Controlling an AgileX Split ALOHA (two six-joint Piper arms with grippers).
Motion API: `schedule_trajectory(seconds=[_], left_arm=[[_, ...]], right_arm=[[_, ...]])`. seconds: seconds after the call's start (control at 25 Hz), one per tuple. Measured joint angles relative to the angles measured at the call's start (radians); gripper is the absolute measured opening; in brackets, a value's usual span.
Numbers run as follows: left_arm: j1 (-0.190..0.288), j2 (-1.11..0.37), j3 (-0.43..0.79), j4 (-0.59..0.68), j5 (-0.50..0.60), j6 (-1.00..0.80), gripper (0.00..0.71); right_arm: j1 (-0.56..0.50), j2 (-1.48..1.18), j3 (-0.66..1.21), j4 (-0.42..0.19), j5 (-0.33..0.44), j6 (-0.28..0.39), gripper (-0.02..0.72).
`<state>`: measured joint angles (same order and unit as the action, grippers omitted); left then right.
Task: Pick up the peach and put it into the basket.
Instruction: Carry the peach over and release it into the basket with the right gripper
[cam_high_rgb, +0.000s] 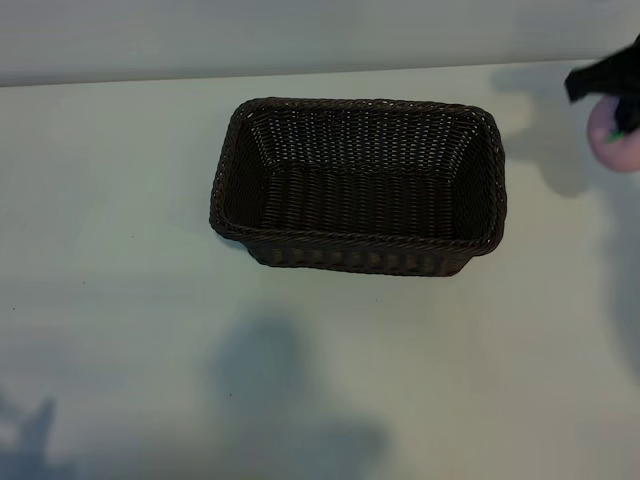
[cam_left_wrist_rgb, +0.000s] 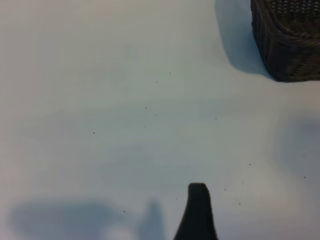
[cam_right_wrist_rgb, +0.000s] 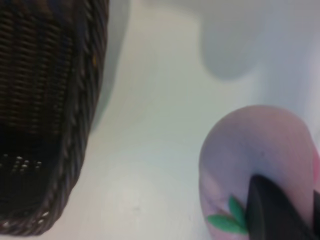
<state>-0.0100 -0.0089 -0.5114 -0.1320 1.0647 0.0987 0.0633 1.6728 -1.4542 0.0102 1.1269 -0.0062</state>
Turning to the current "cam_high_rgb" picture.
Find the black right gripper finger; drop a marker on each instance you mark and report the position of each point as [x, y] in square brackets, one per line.
[627, 115]
[582, 85]

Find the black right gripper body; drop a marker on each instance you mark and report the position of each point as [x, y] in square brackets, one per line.
[625, 67]

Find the pink peach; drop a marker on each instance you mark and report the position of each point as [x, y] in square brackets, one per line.
[602, 150]

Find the dark brown wicker basket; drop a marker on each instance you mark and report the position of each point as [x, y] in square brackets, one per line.
[360, 210]

